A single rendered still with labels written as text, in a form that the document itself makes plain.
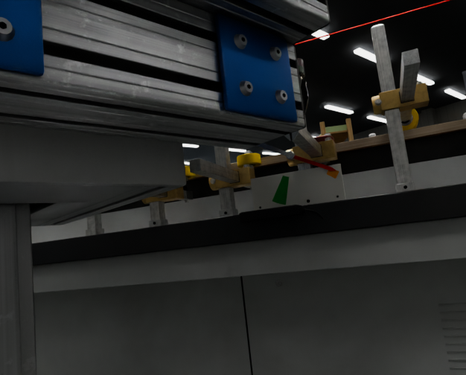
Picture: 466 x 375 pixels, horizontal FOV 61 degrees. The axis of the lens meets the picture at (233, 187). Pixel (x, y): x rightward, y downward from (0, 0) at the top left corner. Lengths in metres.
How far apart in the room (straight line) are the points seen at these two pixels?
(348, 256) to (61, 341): 1.26
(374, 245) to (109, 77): 0.94
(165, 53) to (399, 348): 1.19
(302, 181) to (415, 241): 0.33
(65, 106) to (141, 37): 0.07
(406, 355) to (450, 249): 0.39
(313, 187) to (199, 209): 0.52
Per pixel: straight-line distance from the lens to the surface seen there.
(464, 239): 1.14
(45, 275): 1.65
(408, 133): 1.33
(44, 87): 0.28
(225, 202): 1.20
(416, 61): 0.91
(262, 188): 1.16
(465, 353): 1.38
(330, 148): 1.13
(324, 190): 1.12
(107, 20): 0.31
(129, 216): 1.64
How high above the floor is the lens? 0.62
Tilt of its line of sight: 8 degrees up
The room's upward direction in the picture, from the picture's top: 6 degrees counter-clockwise
